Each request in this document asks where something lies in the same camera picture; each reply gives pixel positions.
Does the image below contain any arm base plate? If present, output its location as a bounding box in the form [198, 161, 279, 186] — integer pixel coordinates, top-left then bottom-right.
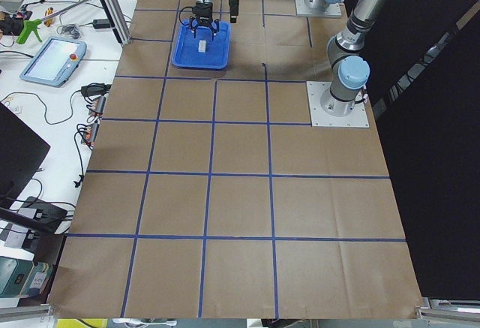
[306, 81, 370, 128]
[295, 0, 342, 19]

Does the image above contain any black monitor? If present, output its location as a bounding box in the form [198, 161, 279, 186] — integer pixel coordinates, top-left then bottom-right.
[0, 104, 50, 209]

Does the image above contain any black power adapter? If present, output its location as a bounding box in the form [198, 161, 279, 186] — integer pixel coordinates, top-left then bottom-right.
[91, 19, 112, 30]

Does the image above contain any blue plastic tray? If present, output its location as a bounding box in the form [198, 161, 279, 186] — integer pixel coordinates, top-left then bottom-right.
[172, 21, 231, 70]

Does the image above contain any green glue gun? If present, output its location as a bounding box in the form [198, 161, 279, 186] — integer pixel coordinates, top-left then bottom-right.
[16, 19, 43, 44]

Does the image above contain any brown paper table cover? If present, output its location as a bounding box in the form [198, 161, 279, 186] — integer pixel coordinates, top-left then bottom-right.
[49, 0, 421, 319]

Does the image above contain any aluminium profile post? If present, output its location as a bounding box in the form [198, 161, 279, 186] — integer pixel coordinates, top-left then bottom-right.
[100, 0, 131, 47]

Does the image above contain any blue teach pendant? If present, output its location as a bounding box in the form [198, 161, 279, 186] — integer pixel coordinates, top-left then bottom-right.
[19, 37, 87, 87]

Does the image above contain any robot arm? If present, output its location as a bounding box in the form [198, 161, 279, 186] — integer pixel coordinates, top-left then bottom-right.
[188, 0, 220, 40]
[320, 0, 386, 117]

